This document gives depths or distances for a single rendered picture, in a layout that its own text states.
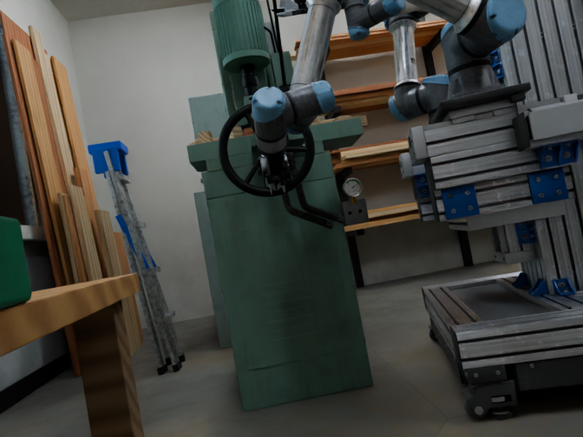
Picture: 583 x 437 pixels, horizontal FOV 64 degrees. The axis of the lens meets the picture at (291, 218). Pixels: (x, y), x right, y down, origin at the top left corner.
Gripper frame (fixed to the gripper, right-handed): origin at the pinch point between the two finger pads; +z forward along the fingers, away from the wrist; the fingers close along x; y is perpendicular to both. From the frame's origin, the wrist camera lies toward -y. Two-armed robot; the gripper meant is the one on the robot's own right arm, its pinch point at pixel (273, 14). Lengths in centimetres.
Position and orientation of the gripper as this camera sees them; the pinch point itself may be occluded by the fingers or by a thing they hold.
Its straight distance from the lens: 186.8
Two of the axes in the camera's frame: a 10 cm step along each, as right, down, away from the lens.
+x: 1.5, 4.9, -8.6
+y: -1.2, -8.6, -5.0
